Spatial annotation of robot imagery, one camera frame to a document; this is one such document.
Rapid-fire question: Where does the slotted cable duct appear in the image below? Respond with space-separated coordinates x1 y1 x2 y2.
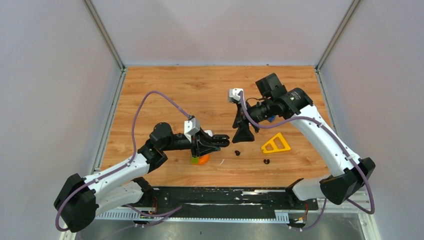
96 207 290 224

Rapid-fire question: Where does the black earbud case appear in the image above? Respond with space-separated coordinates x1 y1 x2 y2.
211 134 230 148

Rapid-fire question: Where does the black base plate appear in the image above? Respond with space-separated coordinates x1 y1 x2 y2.
133 186 319 219

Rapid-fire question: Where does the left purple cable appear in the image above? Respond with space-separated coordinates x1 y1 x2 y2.
54 90 195 232

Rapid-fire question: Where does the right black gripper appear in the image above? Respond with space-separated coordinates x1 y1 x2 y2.
232 97 275 143

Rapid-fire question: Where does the blue toy brick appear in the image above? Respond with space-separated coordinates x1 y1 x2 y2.
267 115 276 123

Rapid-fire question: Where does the orange half ring block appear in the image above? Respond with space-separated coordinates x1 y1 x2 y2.
197 154 211 165

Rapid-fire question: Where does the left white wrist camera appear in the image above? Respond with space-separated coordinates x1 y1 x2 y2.
183 117 201 143

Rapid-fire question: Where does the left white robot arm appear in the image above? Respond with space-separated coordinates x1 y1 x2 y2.
53 118 230 233

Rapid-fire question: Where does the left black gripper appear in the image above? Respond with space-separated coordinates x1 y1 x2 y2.
162 126 221 159

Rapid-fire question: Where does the yellow triangle block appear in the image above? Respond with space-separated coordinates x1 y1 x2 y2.
260 132 291 154

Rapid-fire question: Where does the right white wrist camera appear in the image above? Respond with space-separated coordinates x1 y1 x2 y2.
228 88 243 104

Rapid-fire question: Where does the green toy brick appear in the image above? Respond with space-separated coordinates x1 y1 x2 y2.
190 156 199 165

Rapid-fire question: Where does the white earbud charging case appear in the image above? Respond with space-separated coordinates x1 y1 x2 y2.
204 130 214 137

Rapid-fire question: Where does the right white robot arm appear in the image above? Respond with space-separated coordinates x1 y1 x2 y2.
228 73 376 209

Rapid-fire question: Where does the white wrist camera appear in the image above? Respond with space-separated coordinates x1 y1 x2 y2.
228 88 243 104
183 117 201 143

